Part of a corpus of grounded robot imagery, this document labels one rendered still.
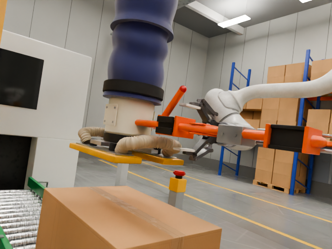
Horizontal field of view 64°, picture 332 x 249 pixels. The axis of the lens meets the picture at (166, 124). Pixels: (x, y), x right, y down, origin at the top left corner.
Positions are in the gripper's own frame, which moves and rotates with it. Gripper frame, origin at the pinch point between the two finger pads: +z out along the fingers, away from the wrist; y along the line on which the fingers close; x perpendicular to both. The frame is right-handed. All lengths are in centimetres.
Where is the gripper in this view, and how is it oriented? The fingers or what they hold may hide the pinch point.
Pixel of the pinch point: (182, 127)
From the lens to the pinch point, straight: 80.7
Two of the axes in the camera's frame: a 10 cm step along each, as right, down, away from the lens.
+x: -6.7, -0.7, 7.4
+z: -7.3, -1.2, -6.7
